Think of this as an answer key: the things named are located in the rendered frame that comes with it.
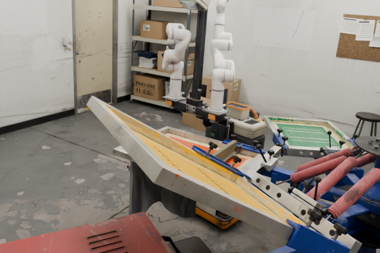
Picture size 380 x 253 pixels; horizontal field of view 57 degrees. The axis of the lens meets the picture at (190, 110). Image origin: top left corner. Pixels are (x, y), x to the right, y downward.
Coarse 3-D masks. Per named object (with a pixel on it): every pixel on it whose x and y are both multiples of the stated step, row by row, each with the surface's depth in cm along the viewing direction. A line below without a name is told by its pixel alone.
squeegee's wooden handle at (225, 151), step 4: (228, 144) 220; (232, 144) 221; (236, 144) 227; (224, 148) 213; (228, 148) 217; (232, 148) 222; (216, 152) 205; (220, 152) 207; (224, 152) 213; (228, 152) 218; (216, 156) 203; (220, 156) 208; (224, 156) 214
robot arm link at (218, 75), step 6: (216, 72) 252; (222, 72) 252; (228, 72) 252; (216, 78) 253; (222, 78) 253; (228, 78) 253; (216, 84) 254; (222, 84) 259; (216, 90) 255; (222, 90) 256
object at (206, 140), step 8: (168, 128) 261; (184, 136) 255; (192, 136) 251; (200, 136) 250; (208, 144) 245; (224, 144) 238; (120, 152) 215; (240, 152) 233; (248, 152) 230; (256, 160) 216
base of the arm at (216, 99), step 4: (212, 92) 258; (216, 92) 256; (220, 92) 256; (212, 96) 258; (216, 96) 256; (220, 96) 257; (212, 100) 259; (216, 100) 257; (220, 100) 258; (212, 104) 260; (216, 104) 258; (220, 104) 259; (224, 104) 268; (208, 108) 263; (212, 108) 260; (216, 108) 259; (220, 108) 260
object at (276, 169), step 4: (276, 168) 195; (280, 168) 195; (264, 172) 196; (268, 172) 194; (272, 172) 193; (276, 172) 192; (280, 172) 191; (284, 172) 191; (288, 172) 191; (292, 172) 191; (268, 176) 195; (280, 176) 191; (284, 176) 190; (288, 176) 189; (280, 180) 192; (284, 180) 190
